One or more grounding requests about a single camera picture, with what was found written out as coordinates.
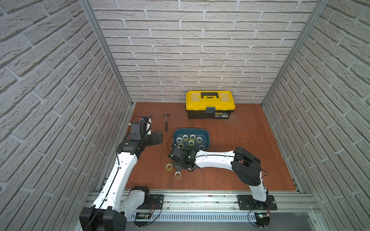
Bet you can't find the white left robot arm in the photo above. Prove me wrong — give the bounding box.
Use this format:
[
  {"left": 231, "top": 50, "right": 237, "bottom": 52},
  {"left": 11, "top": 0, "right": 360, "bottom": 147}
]
[{"left": 79, "top": 131, "right": 163, "bottom": 231}]

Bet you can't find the yellow tape roll two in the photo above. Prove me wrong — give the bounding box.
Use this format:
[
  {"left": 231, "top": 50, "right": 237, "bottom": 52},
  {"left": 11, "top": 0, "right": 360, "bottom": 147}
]
[{"left": 166, "top": 163, "right": 173, "bottom": 171}]

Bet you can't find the aluminium frame right post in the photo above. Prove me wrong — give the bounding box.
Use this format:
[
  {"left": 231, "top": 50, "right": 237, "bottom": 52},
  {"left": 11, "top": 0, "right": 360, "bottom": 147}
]
[{"left": 261, "top": 0, "right": 329, "bottom": 108}]

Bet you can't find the right green circuit board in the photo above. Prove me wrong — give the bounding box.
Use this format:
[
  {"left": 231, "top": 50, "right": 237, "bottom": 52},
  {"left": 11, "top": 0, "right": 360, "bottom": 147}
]
[{"left": 254, "top": 213, "right": 270, "bottom": 228}]

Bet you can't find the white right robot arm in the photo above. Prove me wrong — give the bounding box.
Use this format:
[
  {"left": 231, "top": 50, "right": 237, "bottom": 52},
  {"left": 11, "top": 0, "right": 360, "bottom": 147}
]
[{"left": 168, "top": 147, "right": 268, "bottom": 203}]

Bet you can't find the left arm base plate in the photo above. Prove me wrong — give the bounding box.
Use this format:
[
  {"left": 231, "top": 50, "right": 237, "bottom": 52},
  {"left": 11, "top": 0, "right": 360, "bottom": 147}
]
[{"left": 137, "top": 194, "right": 164, "bottom": 211}]

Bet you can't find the yellow tape roll three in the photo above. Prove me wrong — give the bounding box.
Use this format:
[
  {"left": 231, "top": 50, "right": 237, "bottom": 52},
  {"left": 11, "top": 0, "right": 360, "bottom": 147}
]
[{"left": 188, "top": 140, "right": 195, "bottom": 147}]

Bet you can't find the aluminium front rail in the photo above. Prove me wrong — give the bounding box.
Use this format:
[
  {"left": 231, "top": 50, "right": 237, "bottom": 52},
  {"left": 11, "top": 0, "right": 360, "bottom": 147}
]
[{"left": 86, "top": 190, "right": 322, "bottom": 224}]

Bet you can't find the aluminium frame left post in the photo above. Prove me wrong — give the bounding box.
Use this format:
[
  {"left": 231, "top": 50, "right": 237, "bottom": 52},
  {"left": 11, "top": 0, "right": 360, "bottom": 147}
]
[{"left": 80, "top": 0, "right": 134, "bottom": 107}]

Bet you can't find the yellow tape roll seven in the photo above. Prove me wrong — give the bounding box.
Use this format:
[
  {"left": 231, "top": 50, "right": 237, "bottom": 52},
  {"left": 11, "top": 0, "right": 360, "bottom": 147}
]
[{"left": 175, "top": 171, "right": 182, "bottom": 178}]

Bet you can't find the left green circuit board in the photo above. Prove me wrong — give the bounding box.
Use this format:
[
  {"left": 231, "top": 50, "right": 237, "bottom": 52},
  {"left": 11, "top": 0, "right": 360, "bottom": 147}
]
[{"left": 135, "top": 212, "right": 152, "bottom": 221}]

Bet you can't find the aluminium frame post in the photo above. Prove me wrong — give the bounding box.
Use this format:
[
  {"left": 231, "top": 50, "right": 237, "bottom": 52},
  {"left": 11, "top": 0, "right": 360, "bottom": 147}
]
[
  {"left": 80, "top": 0, "right": 134, "bottom": 107},
  {"left": 261, "top": 0, "right": 329, "bottom": 108}
]

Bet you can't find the yellow black toolbox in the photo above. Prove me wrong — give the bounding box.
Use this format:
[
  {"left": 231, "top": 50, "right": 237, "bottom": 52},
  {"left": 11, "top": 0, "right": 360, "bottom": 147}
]
[{"left": 186, "top": 90, "right": 236, "bottom": 119}]

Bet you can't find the grey claw hammer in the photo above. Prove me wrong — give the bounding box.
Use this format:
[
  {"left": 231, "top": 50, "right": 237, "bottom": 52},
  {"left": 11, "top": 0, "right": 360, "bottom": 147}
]
[{"left": 162, "top": 113, "right": 170, "bottom": 131}]

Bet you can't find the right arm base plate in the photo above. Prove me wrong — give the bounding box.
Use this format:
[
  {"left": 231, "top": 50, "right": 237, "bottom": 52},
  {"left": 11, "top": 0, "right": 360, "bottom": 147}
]
[{"left": 237, "top": 195, "right": 278, "bottom": 211}]

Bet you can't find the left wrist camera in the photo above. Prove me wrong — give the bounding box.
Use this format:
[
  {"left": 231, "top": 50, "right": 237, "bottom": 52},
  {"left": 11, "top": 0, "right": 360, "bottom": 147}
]
[{"left": 130, "top": 116, "right": 152, "bottom": 141}]

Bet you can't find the green circuit board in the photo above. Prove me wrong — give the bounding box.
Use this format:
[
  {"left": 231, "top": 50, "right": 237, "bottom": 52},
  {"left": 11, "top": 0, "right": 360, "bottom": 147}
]
[
  {"left": 254, "top": 213, "right": 270, "bottom": 228},
  {"left": 135, "top": 212, "right": 152, "bottom": 221}
]

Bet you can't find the teal plastic storage box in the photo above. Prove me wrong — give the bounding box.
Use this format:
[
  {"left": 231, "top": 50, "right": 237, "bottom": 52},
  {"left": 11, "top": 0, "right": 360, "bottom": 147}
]
[{"left": 172, "top": 128, "right": 211, "bottom": 151}]

